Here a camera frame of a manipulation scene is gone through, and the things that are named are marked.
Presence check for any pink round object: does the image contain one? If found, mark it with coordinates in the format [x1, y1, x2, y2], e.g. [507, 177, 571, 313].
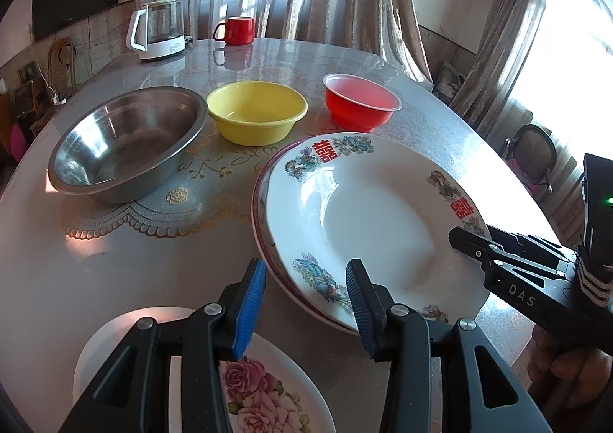
[10, 124, 32, 162]

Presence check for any wooden cabinet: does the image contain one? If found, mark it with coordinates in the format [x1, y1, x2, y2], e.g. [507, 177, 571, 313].
[12, 79, 51, 137]

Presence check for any red mug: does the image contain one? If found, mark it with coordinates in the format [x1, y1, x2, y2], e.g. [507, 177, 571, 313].
[213, 16, 256, 46]

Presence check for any red-rimmed plate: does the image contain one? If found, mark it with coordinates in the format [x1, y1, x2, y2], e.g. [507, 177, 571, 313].
[251, 136, 365, 335]

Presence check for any stainless steel bowl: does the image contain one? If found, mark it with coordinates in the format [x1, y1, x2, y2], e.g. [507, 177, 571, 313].
[47, 86, 210, 205]

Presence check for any white glass electric kettle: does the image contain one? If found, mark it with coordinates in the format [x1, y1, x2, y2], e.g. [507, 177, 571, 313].
[126, 0, 187, 62]

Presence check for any white plate with rose print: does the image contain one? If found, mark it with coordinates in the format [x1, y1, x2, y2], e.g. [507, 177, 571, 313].
[73, 306, 336, 433]

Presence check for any person's right hand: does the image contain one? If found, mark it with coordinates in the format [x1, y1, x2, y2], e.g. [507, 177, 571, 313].
[528, 328, 613, 396]

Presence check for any red plastic bowl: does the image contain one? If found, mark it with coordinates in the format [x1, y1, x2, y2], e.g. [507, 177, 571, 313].
[322, 73, 402, 133]

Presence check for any white plate with bird print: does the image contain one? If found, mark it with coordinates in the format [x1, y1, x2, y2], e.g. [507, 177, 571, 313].
[266, 131, 494, 333]

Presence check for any yellow plastic bowl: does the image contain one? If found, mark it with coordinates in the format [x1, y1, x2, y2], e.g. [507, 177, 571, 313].
[206, 81, 308, 147]

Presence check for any patterned cushion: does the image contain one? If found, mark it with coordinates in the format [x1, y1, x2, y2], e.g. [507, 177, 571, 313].
[433, 62, 472, 103]

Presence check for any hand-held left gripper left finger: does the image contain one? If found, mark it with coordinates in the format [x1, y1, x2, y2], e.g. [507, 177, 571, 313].
[72, 258, 269, 433]

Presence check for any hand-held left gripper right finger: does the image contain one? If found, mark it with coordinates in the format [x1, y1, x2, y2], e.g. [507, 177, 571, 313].
[345, 259, 551, 433]

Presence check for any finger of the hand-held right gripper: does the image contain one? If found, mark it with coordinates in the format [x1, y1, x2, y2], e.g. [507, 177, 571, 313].
[449, 226, 574, 279]
[488, 225, 576, 264]

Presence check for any black white striped strap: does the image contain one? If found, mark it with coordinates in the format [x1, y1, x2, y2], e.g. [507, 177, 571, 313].
[574, 246, 613, 312]

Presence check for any dark round-backed chair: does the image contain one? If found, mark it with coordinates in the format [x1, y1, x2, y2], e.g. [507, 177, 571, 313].
[503, 124, 559, 197]

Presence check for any narrow beige curtain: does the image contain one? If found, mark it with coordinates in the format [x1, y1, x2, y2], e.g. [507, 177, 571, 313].
[450, 0, 575, 139]

